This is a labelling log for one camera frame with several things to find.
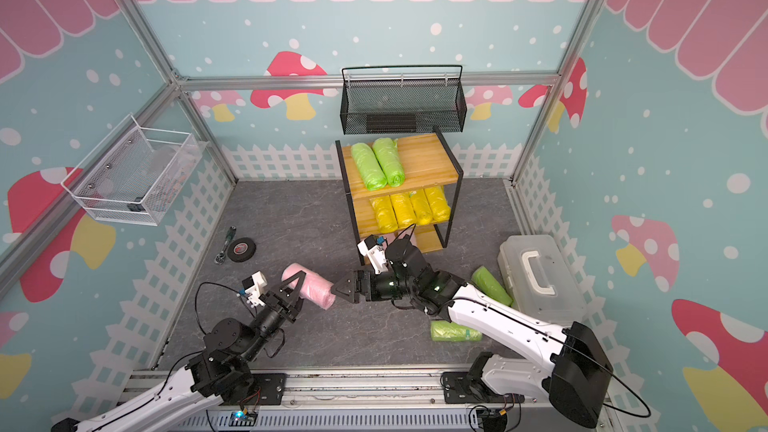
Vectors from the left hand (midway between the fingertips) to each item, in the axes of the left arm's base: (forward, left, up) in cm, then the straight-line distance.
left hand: (311, 281), depth 70 cm
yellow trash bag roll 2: (+23, -22, -1) cm, 32 cm away
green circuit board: (-25, +17, -24) cm, 39 cm away
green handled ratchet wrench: (+17, +38, -20) cm, 46 cm away
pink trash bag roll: (-2, -2, +2) cm, 4 cm away
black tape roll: (+21, +32, -21) cm, 43 cm away
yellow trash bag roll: (+20, -17, 0) cm, 26 cm away
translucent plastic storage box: (+5, -59, -9) cm, 59 cm away
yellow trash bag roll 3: (+24, -32, 0) cm, 40 cm away
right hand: (-3, -8, +1) cm, 9 cm away
